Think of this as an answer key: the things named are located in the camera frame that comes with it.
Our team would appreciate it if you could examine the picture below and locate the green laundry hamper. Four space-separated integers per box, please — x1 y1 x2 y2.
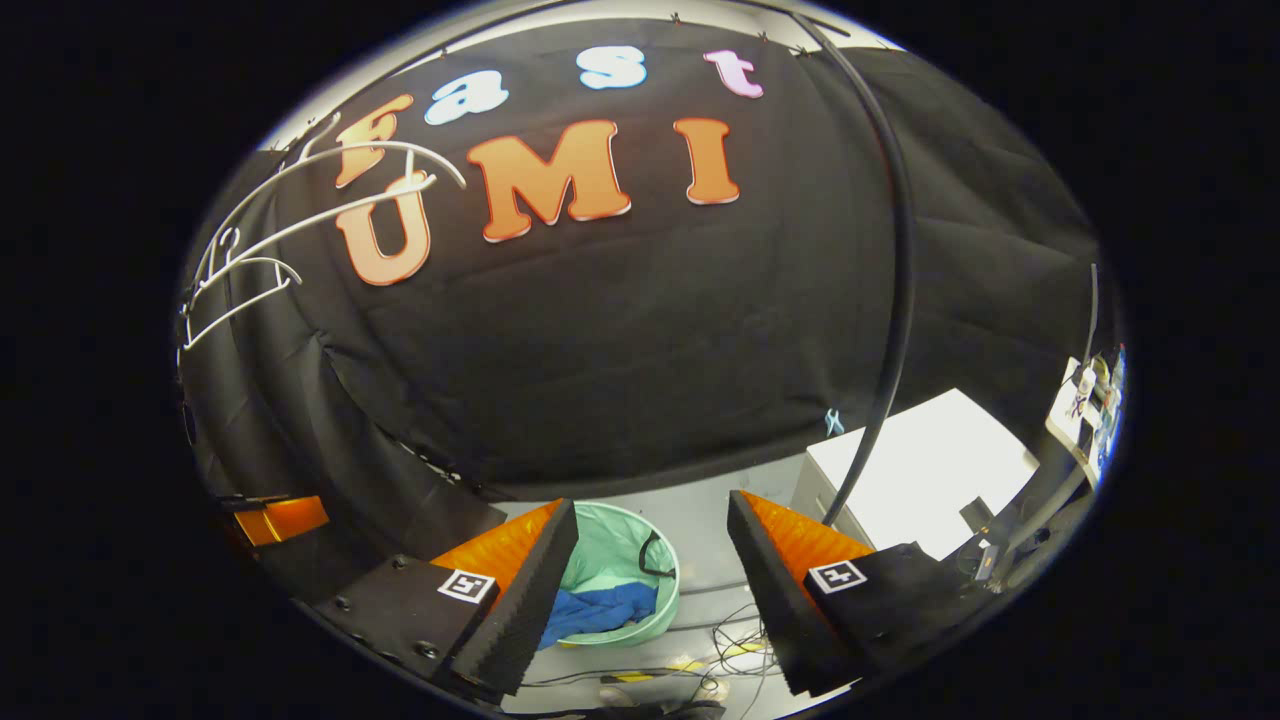
540 500 683 649

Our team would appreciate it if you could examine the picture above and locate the black backdrop cloth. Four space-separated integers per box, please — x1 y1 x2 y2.
178 15 1106 601

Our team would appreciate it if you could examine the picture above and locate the tangle of black cables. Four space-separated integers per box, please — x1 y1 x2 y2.
520 600 786 706

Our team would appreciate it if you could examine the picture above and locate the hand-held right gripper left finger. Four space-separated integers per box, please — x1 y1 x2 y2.
315 498 581 701

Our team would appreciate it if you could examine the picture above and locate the white plastic hanger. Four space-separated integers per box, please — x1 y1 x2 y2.
205 112 468 291
178 228 304 353

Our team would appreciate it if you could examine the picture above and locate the small cluttered table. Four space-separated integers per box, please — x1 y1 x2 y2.
1045 345 1129 486

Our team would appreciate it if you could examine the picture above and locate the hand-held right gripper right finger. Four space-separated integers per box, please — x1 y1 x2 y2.
727 490 1001 698

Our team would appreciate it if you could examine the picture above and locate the white box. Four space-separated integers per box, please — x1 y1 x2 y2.
790 388 1043 561

